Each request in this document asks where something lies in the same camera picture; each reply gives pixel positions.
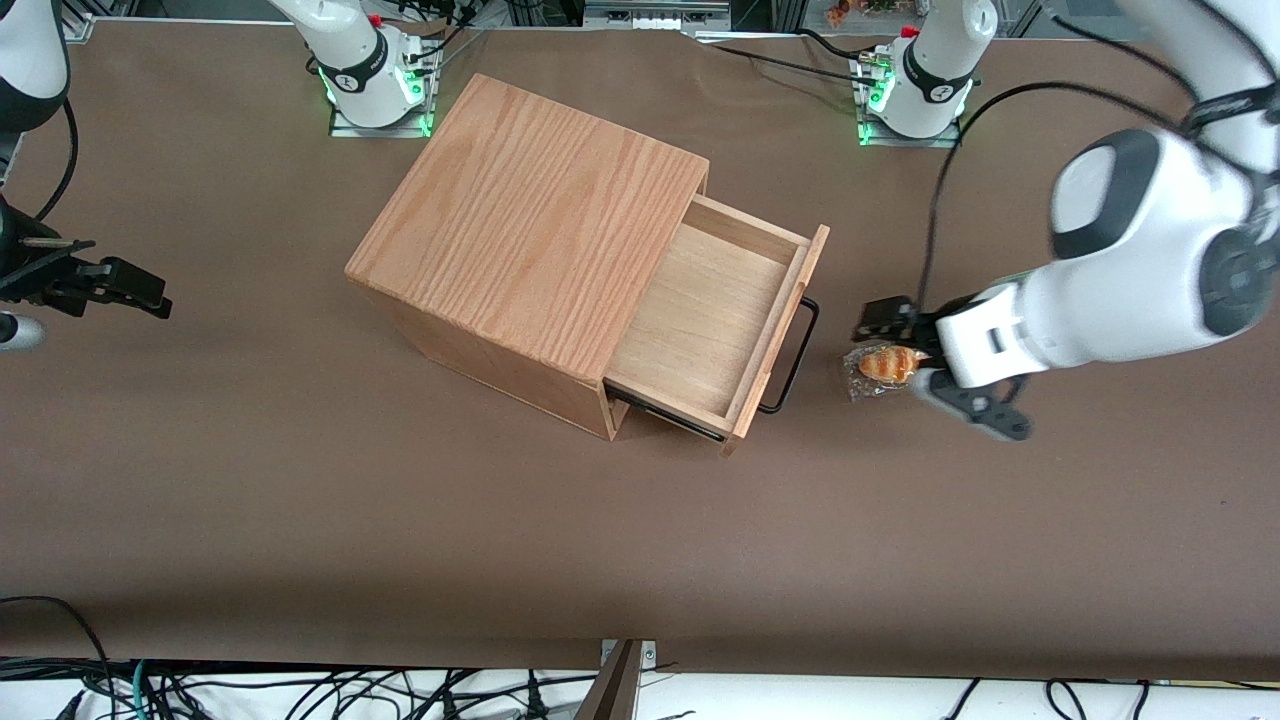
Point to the small orange object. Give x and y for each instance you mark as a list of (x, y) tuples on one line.
[(838, 12)]

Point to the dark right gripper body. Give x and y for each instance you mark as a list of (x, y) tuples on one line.
[(22, 268)]

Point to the wooden post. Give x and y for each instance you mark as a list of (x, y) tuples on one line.
[(618, 690)]

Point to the grey electronics box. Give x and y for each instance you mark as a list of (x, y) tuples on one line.
[(660, 15)]

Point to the plastic-wrapped striped bread roll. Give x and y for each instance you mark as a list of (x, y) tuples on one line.
[(885, 365)]

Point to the small metal bracket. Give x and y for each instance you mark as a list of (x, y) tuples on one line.
[(650, 652)]

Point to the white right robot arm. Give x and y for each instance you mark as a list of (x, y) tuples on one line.
[(350, 70)]

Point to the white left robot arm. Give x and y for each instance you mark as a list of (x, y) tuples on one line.
[(1130, 270)]

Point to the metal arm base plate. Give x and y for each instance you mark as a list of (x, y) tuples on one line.
[(380, 131), (910, 141)]

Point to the wooden drawer cabinet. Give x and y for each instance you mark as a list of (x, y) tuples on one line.
[(520, 220)]

